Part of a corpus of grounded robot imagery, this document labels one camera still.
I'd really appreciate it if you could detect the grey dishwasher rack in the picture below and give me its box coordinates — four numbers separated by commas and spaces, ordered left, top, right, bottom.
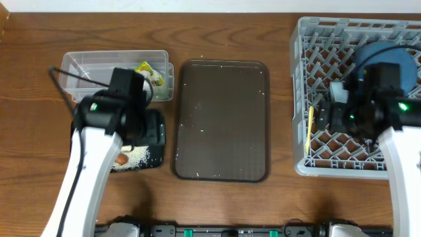
290, 16, 420, 180

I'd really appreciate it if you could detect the cream plastic spoon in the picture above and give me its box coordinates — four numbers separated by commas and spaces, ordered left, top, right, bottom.
305, 106, 314, 153

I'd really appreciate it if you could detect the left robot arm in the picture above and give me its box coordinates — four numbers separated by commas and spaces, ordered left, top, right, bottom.
42, 68, 166, 236

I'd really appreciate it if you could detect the black waste bin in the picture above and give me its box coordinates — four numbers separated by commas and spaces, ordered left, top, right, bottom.
70, 109, 166, 173

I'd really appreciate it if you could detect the dark brown serving tray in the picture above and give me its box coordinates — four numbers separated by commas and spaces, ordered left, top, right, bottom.
171, 60, 270, 183

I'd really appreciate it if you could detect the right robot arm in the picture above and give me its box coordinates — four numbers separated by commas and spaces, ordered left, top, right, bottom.
316, 63, 420, 236

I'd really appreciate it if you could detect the orange carrot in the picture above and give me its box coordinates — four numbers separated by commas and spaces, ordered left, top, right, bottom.
115, 153, 128, 165

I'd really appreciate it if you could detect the pile of white rice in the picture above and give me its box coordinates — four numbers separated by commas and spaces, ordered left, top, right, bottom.
111, 145, 150, 172

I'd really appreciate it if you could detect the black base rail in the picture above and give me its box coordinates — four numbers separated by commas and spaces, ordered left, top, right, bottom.
139, 225, 314, 237

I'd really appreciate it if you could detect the clear plastic waste bin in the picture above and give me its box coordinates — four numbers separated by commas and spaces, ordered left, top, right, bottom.
59, 50, 174, 103

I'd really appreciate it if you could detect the yellow green snack wrapper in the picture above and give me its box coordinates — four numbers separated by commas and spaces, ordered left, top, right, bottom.
134, 61, 165, 87

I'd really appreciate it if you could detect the light blue rice bowl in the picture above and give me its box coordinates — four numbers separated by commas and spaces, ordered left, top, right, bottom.
329, 82, 349, 103

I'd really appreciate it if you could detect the dark blue plate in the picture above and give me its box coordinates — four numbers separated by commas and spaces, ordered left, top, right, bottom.
352, 41, 418, 95

